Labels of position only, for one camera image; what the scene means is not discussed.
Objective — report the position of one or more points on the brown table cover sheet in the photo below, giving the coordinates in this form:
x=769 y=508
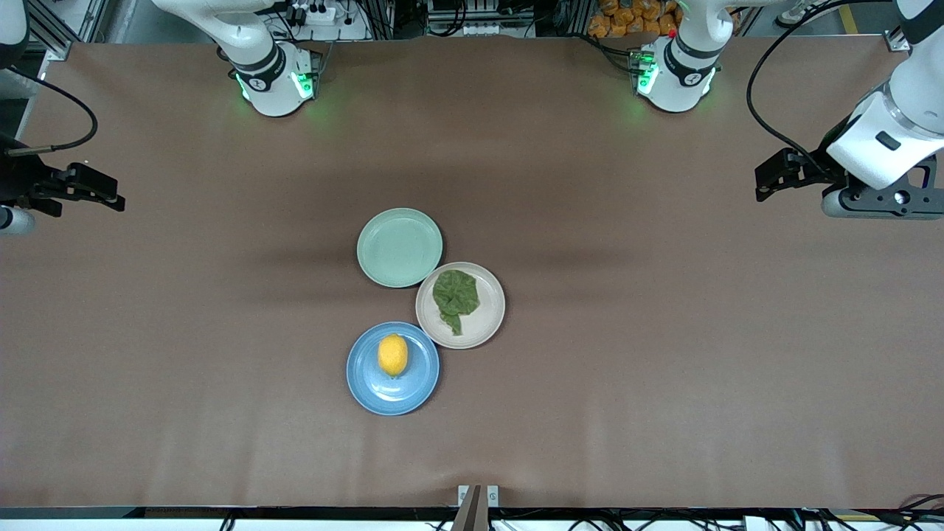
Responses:
x=590 y=184

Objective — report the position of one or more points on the green lettuce leaf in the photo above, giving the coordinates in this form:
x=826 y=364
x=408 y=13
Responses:
x=456 y=293

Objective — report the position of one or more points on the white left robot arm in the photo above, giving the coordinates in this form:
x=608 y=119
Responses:
x=682 y=85

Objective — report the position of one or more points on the mint green plate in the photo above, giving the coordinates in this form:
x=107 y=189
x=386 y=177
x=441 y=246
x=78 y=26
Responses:
x=398 y=247

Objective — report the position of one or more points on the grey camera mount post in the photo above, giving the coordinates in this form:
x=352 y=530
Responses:
x=472 y=512

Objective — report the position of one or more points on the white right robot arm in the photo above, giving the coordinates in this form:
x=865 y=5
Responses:
x=269 y=88

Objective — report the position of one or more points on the blue plate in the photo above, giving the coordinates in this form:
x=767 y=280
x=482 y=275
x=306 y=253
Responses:
x=369 y=383

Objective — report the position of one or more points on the bag of orange fruits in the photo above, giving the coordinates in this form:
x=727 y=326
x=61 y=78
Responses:
x=634 y=18

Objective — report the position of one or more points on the beige plate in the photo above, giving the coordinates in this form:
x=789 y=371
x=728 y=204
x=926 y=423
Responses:
x=490 y=313

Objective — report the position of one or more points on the yellow lemon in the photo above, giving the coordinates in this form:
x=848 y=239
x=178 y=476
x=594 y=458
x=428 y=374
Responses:
x=392 y=355

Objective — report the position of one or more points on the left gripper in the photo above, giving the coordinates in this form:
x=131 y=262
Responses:
x=821 y=170

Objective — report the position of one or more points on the white power strip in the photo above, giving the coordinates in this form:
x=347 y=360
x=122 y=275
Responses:
x=313 y=13

